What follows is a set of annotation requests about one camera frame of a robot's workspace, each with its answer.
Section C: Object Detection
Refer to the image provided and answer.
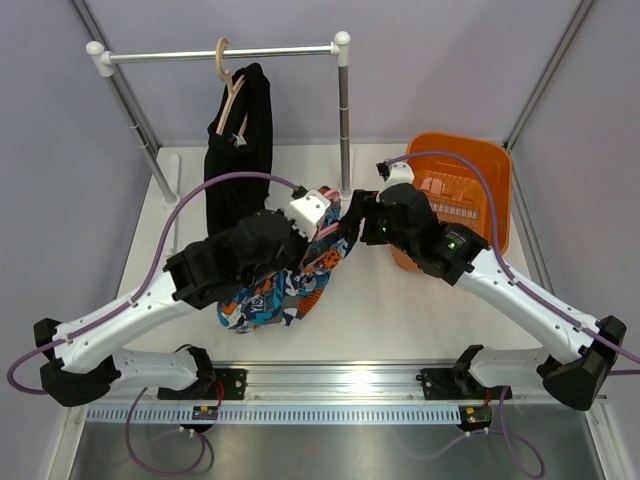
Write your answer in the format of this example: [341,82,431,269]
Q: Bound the colourful patterned shorts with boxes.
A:
[217,201,353,334]

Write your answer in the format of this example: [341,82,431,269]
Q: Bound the black shorts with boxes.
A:
[203,63,273,235]

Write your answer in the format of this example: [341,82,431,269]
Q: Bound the beige wooden hanger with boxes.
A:
[215,37,245,136]

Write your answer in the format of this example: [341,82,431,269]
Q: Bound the pink plastic hanger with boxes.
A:
[316,189,341,240]

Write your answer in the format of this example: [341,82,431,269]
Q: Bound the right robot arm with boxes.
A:
[340,183,627,411]

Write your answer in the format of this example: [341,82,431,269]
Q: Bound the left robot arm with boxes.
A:
[34,208,326,407]

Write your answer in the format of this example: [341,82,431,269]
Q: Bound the orange plastic basket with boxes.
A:
[406,132,512,253]

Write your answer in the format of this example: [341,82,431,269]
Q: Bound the silver clothes rack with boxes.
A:
[85,31,353,200]

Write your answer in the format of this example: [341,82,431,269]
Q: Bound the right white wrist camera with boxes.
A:
[376,161,414,193]

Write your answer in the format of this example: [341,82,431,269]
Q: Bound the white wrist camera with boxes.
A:
[284,189,331,241]
[376,161,414,193]

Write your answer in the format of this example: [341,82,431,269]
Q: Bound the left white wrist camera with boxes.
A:
[284,189,331,241]

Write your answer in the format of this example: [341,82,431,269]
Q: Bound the aluminium mounting rail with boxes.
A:
[84,360,611,407]

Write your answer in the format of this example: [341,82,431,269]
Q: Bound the white slotted cable duct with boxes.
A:
[86,404,462,425]

